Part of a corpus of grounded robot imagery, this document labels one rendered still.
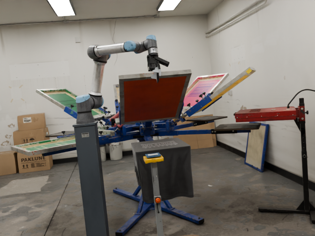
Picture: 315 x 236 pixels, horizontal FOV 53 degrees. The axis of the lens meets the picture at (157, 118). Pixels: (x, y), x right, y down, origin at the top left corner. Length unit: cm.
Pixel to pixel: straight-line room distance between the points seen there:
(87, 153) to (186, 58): 504
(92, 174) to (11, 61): 503
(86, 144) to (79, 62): 463
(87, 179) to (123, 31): 495
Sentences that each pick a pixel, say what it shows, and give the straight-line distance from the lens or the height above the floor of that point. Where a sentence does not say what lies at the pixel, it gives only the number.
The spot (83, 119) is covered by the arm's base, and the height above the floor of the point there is 124.
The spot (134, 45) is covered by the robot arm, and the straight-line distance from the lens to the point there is 238.
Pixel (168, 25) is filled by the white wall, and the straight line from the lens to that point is 739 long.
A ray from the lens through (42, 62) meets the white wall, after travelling 725.
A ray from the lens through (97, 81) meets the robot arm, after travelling 274.
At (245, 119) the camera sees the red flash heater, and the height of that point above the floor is 104.
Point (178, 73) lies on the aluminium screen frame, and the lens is 257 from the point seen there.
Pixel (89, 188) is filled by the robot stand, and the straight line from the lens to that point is 274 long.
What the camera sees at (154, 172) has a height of 85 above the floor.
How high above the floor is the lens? 143
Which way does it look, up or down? 5 degrees down
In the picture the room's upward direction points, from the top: 5 degrees counter-clockwise
